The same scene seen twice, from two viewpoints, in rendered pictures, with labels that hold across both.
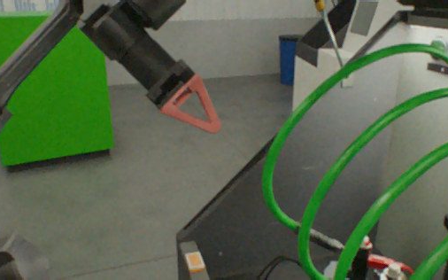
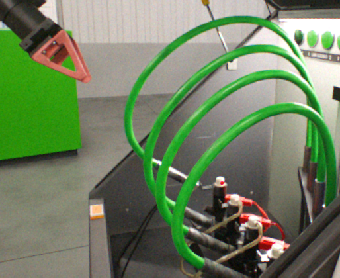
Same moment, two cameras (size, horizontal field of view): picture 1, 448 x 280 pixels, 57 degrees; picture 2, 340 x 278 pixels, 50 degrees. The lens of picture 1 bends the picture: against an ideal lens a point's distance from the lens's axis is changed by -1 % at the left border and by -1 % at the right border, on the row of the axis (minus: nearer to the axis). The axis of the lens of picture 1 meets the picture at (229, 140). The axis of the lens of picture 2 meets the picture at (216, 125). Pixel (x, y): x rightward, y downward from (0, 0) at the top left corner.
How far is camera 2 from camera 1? 0.22 m
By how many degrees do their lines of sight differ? 5
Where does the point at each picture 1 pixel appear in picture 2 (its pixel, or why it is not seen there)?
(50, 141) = (23, 141)
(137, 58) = (16, 18)
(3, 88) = not seen: outside the picture
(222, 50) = (186, 69)
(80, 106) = (51, 110)
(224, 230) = (129, 189)
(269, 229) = (170, 190)
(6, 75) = not seen: outside the picture
